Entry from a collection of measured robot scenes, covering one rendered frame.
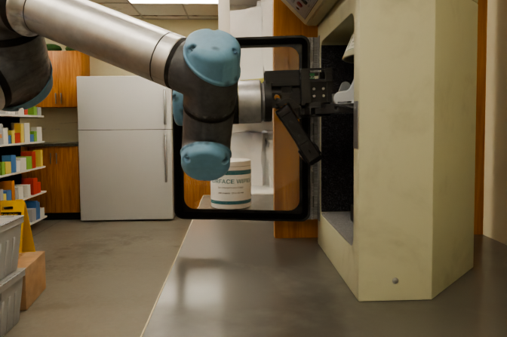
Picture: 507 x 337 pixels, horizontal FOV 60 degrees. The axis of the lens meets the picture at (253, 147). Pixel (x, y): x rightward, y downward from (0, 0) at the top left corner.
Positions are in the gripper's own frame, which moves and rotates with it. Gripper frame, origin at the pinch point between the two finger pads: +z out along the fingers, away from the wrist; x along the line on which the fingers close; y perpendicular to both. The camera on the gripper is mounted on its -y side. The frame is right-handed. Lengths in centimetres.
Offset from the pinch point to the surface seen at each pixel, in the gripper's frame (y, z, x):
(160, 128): -4, -119, 473
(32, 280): -102, -166, 222
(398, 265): -23.4, -1.9, -14.0
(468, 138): -5.6, 14.9, -2.7
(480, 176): -16.1, 31.2, 23.1
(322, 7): 18.6, -8.7, 2.5
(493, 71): 8.4, 36.1, 25.6
